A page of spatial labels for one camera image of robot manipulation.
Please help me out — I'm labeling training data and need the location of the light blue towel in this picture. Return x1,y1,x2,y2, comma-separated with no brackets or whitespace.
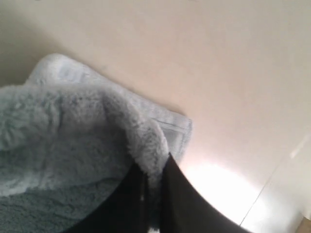
0,54,192,233

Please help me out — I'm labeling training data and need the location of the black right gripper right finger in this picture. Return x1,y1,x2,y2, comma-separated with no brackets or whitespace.
160,155,248,233

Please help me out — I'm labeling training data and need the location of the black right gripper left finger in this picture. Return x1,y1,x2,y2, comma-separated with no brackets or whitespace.
64,164,148,233

